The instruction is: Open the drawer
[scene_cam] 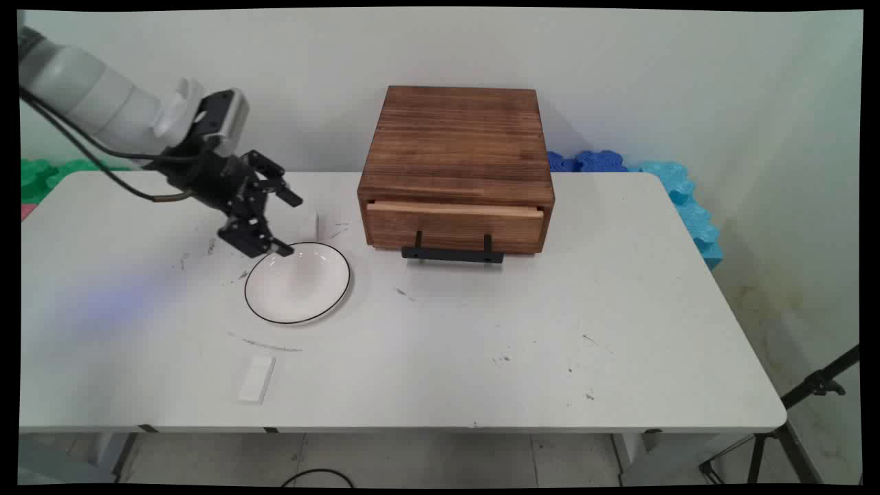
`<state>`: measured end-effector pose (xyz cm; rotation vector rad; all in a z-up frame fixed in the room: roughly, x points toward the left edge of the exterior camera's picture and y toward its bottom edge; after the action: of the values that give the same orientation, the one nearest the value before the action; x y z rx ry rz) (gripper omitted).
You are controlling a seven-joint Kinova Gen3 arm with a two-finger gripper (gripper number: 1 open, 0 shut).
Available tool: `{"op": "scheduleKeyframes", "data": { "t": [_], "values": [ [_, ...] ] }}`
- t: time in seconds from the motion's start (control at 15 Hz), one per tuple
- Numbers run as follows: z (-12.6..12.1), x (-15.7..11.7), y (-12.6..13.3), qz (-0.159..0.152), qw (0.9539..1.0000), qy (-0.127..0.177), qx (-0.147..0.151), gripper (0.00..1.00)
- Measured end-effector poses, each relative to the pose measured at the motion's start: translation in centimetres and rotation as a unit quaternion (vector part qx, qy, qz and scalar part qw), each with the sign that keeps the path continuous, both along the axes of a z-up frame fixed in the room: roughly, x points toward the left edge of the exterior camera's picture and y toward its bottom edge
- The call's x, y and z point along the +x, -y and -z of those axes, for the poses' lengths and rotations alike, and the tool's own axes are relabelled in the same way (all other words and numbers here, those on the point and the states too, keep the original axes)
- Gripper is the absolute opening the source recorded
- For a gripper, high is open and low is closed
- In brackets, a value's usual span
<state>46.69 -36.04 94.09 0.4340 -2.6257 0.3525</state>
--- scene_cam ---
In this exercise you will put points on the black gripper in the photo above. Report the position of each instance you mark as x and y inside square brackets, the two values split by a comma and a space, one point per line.
[206, 175]

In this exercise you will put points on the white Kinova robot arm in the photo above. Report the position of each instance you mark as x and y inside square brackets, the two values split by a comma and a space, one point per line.
[89, 93]

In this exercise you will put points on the white plate with black rim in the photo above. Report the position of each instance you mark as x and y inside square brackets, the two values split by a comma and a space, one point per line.
[297, 283]

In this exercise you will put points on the flat white rectangular block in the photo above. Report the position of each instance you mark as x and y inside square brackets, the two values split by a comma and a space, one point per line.
[256, 379]

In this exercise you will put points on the brown wooden drawer cabinet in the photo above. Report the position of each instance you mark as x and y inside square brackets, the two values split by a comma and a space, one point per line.
[457, 141]

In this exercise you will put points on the green foam mat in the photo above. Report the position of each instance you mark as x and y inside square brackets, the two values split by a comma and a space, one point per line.
[41, 177]

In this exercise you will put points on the pink foam mat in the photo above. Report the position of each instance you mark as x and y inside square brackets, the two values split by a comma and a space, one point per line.
[26, 210]

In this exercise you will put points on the grey table leg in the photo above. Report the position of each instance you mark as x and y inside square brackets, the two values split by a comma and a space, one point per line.
[660, 457]
[82, 457]

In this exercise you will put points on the dark blue foam mat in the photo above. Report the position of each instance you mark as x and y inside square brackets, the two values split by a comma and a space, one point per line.
[588, 162]

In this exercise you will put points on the light blue foam mat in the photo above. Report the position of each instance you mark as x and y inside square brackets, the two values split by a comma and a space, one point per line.
[691, 210]

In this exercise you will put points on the black tripod stand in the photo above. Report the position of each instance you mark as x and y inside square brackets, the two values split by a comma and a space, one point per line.
[790, 419]

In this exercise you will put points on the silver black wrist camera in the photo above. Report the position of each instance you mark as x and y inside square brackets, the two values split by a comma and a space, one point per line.
[223, 117]

